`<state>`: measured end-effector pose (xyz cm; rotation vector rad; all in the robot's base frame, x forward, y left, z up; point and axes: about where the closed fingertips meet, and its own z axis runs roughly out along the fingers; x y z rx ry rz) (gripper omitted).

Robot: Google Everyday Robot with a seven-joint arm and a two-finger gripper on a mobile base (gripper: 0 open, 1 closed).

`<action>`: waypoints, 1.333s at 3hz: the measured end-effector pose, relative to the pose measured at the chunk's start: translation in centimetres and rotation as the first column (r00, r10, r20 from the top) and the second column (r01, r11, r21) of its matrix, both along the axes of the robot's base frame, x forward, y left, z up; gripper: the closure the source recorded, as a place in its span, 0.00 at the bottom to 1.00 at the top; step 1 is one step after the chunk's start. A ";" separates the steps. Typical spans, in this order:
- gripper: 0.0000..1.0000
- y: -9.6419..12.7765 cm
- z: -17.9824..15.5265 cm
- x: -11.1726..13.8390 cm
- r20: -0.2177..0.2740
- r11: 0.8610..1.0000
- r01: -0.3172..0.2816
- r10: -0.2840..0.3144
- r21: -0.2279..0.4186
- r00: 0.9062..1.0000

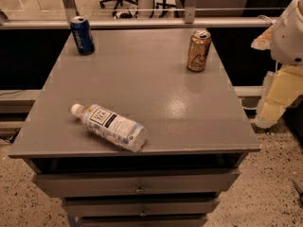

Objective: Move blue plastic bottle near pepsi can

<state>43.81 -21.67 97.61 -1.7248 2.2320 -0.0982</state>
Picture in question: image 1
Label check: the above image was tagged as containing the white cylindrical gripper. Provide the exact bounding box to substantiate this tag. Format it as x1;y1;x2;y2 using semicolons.
251;0;303;129

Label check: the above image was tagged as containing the clear plastic tea bottle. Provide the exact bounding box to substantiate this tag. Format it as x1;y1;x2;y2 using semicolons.
71;104;147;152

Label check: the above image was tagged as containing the gold soda can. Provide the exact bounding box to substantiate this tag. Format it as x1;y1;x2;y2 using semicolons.
187;28;211;72

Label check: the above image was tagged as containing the blue pepsi can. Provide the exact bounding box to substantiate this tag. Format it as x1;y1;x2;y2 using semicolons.
70;16;95;55

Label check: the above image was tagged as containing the metal window railing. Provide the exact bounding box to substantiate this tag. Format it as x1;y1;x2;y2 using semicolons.
0;0;277;29

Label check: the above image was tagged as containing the grey drawer cabinet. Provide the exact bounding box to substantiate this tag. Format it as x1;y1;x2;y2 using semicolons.
8;27;261;227

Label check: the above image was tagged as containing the top grey drawer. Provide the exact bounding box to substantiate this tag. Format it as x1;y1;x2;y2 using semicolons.
32;168;241;198

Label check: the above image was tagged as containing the grey drawer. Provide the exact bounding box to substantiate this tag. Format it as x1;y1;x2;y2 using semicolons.
62;196;220;218
80;215;207;227
32;168;241;198

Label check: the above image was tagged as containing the bottom grey drawer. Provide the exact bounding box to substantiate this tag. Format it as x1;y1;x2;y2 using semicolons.
80;215;207;227

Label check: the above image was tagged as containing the middle grey drawer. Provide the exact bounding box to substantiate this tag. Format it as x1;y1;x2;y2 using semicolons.
62;196;220;218

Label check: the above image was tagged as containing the white cable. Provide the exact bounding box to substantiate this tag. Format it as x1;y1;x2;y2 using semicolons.
257;14;278;26

